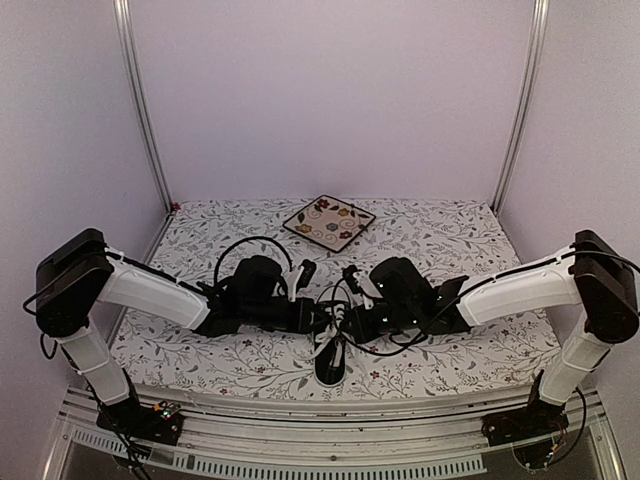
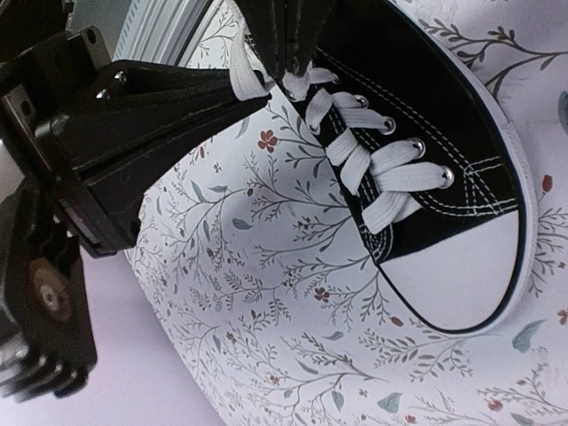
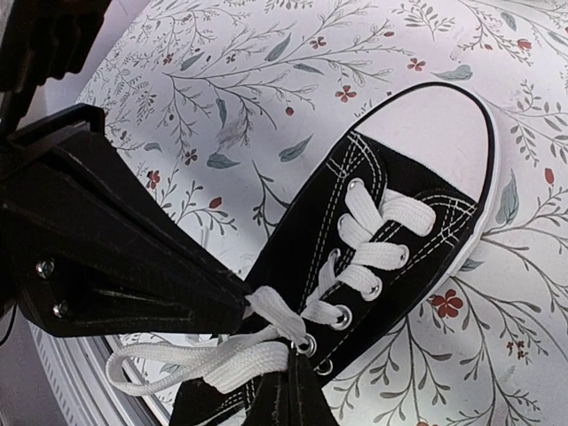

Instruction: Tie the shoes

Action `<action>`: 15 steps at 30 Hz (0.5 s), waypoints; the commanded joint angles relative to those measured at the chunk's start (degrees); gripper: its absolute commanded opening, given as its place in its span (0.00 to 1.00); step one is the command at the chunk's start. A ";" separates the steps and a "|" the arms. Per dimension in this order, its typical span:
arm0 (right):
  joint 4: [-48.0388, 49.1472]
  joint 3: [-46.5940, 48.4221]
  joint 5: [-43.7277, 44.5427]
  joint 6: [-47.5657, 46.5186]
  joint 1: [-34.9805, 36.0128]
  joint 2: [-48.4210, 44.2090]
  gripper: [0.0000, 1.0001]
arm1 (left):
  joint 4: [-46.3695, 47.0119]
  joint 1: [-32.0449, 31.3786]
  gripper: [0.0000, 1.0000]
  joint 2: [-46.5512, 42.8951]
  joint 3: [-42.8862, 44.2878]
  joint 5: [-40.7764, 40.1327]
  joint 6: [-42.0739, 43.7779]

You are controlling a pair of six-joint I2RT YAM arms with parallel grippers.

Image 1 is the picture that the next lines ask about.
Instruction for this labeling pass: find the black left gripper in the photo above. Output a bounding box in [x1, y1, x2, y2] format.
[242, 297, 333, 335]

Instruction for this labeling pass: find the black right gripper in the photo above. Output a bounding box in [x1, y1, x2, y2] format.
[339, 303, 419, 345]

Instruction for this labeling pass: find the white shoelace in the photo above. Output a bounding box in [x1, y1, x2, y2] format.
[314, 300, 349, 370]

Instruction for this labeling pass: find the black canvas sneaker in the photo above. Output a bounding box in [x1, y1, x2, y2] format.
[314, 300, 348, 388]

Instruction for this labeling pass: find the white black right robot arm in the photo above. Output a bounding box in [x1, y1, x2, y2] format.
[342, 230, 639, 436]

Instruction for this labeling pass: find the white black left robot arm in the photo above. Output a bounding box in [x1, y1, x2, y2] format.
[25, 228, 329, 434]

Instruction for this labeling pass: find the square floral ceramic plate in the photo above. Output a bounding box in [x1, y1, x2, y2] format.
[283, 195, 376, 253]

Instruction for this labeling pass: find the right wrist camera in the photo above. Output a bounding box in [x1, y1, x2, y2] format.
[342, 265, 374, 310]

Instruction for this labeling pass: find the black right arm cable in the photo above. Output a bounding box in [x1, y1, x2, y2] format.
[317, 283, 431, 357]

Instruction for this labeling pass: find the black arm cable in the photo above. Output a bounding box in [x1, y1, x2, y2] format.
[213, 235, 296, 289]
[317, 283, 431, 357]

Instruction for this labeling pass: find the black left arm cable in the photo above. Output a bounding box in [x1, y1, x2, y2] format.
[213, 235, 296, 289]

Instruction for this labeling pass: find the aluminium front frame rail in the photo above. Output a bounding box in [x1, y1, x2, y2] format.
[47, 384, 621, 480]

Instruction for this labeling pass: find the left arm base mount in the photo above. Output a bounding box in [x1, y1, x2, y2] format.
[96, 398, 185, 446]

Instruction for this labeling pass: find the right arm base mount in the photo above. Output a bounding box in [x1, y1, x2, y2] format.
[481, 400, 569, 446]

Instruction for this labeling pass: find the right aluminium corner post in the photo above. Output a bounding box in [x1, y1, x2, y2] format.
[491, 0, 550, 217]

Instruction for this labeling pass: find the aluminium corner post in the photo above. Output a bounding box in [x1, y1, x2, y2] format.
[491, 0, 550, 217]
[113, 0, 173, 212]

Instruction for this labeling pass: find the left aluminium corner post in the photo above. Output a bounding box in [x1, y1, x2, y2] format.
[113, 0, 173, 212]

